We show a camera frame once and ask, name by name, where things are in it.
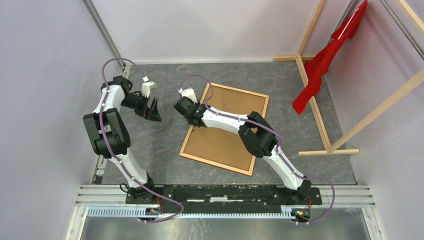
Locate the light wooden beam structure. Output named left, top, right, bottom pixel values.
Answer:
left=273, top=0, right=424, bottom=157

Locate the red cloth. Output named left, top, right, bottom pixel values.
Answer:
left=292, top=0, right=368, bottom=115

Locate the aluminium rail frame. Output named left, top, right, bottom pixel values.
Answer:
left=64, top=0, right=387, bottom=240

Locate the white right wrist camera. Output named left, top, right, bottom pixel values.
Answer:
left=178, top=87, right=199, bottom=103

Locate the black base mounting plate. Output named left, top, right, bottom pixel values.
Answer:
left=125, top=184, right=323, bottom=214

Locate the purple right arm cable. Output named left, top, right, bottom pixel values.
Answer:
left=178, top=74, right=336, bottom=225

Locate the brown fibreboard backing board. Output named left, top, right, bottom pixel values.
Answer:
left=184, top=87, right=266, bottom=171

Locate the left controller board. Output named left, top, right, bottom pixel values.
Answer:
left=145, top=207, right=162, bottom=216

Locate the controller board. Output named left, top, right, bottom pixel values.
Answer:
left=290, top=208, right=312, bottom=223
left=145, top=207, right=162, bottom=216

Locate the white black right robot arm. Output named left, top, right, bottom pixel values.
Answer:
left=173, top=96, right=312, bottom=204

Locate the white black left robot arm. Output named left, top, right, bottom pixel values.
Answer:
left=83, top=75, right=162, bottom=204

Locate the right controller board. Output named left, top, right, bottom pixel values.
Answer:
left=290, top=208, right=312, bottom=223

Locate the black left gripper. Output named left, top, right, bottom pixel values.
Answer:
left=120, top=91, right=162, bottom=123

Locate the golden wooden picture frame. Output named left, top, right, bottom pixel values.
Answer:
left=178, top=82, right=270, bottom=177

